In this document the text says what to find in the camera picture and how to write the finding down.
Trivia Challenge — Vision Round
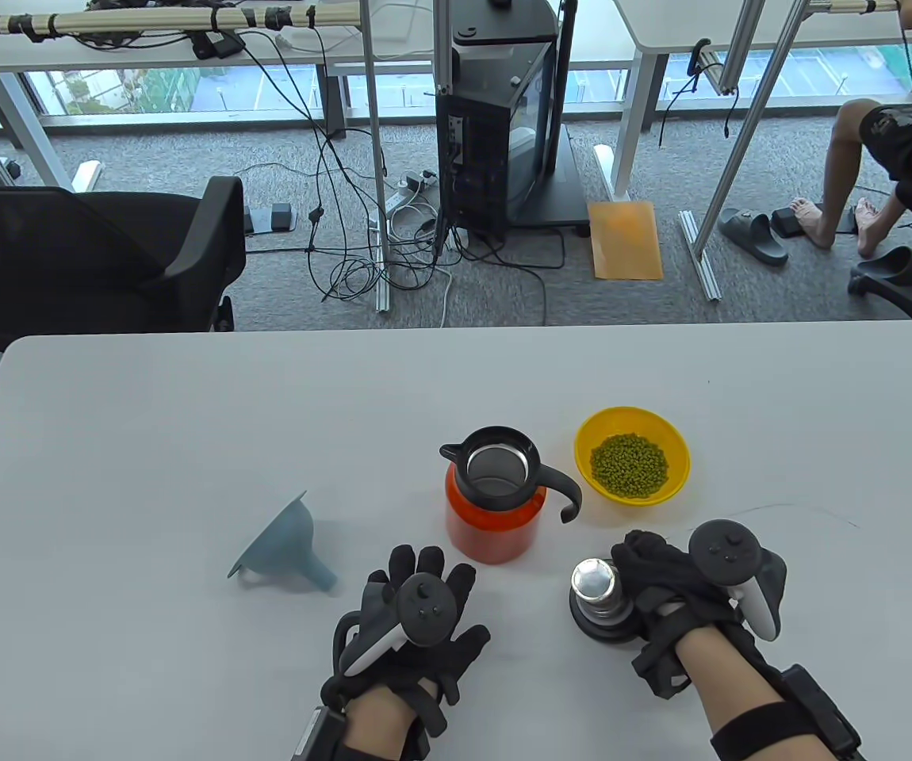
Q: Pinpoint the white power strip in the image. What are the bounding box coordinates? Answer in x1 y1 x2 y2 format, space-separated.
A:
385 170 437 219

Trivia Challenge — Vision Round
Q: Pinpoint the person's right hand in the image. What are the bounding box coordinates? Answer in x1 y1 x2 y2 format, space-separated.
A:
611 530 744 700

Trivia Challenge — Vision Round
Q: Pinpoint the black forearm strap with box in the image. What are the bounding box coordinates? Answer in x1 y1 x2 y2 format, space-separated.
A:
710 664 865 761

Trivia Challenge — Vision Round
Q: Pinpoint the black mesh office chair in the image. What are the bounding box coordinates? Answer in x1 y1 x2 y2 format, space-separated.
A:
0 163 247 361

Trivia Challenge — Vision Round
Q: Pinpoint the black and white hand controller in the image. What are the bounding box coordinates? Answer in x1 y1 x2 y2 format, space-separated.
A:
341 575 457 679
688 519 787 641

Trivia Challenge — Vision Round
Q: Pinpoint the person's left hand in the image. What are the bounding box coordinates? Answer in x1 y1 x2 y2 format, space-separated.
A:
321 545 491 738

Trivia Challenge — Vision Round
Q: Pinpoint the black foot pedal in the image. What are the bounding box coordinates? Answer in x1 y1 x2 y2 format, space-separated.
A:
770 205 857 237

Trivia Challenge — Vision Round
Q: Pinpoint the tangle of black cables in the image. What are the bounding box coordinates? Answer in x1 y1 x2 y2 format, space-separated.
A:
230 32 568 327

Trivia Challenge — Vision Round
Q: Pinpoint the black computer tower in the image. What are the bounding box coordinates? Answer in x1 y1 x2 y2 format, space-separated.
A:
434 0 561 239

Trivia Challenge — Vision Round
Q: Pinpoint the yellow plastic bowl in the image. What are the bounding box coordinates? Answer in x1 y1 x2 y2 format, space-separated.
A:
575 407 692 507

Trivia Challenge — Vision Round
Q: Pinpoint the black rolling stand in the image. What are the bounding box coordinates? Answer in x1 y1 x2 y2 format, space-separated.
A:
504 123 592 237

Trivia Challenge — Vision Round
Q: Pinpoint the black slipper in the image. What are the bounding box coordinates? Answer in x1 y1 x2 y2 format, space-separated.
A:
849 246 912 288
718 209 788 266

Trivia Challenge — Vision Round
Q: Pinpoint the grey-blue plastic funnel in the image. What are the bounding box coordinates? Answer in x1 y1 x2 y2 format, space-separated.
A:
228 491 339 594

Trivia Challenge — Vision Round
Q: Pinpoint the grey foot pedal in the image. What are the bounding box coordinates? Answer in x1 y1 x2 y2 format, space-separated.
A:
243 203 298 235

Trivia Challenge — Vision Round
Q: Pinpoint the black kettle lid steel filter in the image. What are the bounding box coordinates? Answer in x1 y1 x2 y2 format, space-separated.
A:
569 558 647 652

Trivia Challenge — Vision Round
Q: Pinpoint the black wrist sensor box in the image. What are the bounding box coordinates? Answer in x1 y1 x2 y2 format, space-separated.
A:
291 708 346 761

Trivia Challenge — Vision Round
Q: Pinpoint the orange paper envelope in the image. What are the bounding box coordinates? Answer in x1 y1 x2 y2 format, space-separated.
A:
588 201 664 281

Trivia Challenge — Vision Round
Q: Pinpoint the pile of green mung beans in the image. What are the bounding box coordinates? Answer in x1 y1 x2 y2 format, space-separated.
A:
589 432 669 500

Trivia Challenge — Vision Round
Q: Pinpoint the black power adapter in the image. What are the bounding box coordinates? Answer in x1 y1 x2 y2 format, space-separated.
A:
190 30 247 61

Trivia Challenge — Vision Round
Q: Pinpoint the red hot water kettle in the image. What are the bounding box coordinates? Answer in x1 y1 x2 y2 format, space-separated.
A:
439 426 584 565

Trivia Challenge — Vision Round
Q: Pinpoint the person's left forearm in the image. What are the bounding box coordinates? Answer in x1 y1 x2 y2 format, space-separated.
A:
341 686 417 761

